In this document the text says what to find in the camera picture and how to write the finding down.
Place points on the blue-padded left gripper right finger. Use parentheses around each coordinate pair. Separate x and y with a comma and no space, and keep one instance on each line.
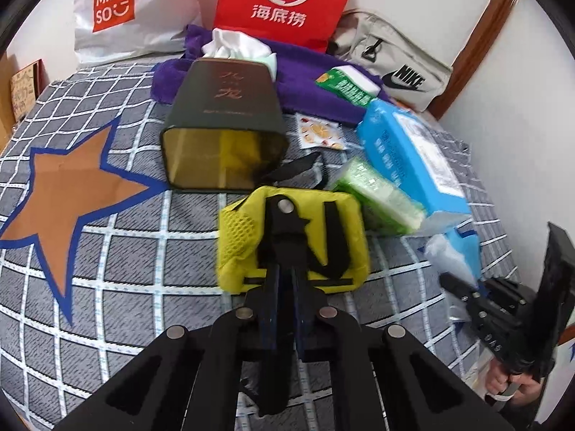
(304,312)

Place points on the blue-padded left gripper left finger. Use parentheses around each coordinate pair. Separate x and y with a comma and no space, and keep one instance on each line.
(269,309)

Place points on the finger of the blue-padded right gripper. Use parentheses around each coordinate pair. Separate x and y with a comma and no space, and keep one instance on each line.
(460,292)

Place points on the green snack packet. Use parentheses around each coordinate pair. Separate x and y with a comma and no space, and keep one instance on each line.
(334,82)

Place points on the white and green glove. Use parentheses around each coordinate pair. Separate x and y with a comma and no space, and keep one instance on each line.
(229,44)

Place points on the person's right hand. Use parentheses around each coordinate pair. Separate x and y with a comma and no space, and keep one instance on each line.
(497,381)

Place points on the clear plastic wrapper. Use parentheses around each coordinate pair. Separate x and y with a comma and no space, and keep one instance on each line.
(455,254)

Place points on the green wet wipes pack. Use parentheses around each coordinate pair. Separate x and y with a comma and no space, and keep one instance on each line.
(386,208)

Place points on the blue tissue pack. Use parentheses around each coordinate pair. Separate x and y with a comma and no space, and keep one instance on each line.
(403,151)

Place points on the orange fruit snack sachet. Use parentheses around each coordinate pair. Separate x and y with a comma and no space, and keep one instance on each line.
(313,132)

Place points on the dark green tin box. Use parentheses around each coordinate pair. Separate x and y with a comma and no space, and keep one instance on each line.
(225,130)

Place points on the grey Nike bag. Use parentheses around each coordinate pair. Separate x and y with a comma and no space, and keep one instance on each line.
(408,73)

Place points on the orange star blue outline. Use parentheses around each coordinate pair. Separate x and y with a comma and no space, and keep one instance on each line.
(68,189)

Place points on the white sponge block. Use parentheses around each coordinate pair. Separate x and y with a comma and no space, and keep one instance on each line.
(357,78)

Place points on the purple towel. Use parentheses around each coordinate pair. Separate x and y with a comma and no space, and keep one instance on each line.
(297,71)

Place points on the red Haidilao paper bag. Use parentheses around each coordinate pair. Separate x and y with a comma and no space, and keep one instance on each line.
(306,23)

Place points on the patterned book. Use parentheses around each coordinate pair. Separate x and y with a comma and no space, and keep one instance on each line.
(26,85)

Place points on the white Miniso plastic bag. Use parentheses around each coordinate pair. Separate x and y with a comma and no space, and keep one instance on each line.
(112,30)

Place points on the wooden door frame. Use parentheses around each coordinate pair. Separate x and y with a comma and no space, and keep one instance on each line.
(484,35)

